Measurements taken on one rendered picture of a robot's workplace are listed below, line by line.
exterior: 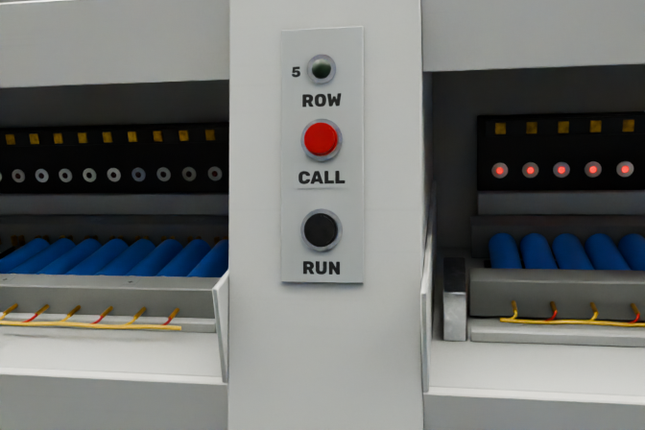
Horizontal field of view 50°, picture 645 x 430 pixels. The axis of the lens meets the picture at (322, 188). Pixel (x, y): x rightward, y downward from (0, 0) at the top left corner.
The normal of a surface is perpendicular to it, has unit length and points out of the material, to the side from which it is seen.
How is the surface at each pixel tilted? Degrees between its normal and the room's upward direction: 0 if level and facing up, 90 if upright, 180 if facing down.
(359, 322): 90
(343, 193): 90
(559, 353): 18
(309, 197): 90
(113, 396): 108
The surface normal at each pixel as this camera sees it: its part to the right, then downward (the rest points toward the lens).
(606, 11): -0.18, 0.27
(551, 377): -0.06, -0.96
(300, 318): -0.18, -0.04
